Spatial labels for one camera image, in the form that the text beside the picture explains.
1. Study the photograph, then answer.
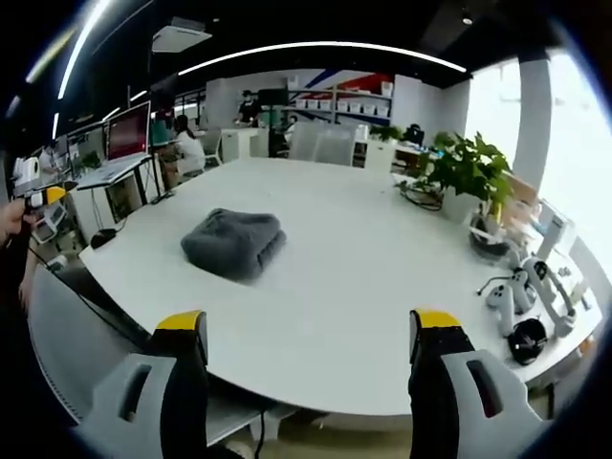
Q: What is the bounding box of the ceiling air unit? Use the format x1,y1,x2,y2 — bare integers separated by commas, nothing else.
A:
151,16,214,54

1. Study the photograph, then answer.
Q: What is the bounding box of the black round device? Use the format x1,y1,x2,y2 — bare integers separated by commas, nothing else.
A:
506,318,549,366

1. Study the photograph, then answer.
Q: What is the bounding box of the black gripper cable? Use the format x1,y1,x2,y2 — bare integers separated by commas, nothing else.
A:
27,241,154,343

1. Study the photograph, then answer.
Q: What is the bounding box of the white office chair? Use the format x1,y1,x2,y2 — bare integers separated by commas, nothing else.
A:
285,121,361,167

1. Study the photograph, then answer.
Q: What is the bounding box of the laptop with red screen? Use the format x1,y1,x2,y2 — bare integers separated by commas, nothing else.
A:
103,99,153,163

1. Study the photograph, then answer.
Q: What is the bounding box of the black computer mouse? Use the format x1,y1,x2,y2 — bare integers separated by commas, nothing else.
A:
89,228,119,250

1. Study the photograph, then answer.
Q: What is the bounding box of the shelf with white bins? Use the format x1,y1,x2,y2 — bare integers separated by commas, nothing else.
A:
285,75,396,126

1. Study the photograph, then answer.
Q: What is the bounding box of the green potted plant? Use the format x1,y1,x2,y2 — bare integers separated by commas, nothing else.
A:
419,131,516,227

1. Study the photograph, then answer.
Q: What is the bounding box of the grey mesh chair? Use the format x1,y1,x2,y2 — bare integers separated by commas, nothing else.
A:
27,264,262,450

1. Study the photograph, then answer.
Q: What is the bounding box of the black bowl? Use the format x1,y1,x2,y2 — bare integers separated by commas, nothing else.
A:
469,217,512,262

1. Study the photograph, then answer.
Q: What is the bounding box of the curved ceiling light strip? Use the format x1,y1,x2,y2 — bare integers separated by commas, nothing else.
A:
177,40,468,77

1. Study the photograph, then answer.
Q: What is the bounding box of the white game controller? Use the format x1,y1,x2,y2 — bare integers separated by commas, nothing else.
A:
477,267,537,337

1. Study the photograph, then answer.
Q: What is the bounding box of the bundle of dark cables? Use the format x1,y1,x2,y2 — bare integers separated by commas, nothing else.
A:
394,179,445,212

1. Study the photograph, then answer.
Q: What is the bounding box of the white standing desk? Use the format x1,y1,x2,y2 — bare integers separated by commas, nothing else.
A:
75,155,166,226

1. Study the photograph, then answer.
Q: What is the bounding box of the person's left hand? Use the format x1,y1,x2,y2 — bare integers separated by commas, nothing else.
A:
0,198,38,246

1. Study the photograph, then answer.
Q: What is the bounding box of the grey towel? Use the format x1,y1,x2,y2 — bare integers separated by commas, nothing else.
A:
180,208,288,284

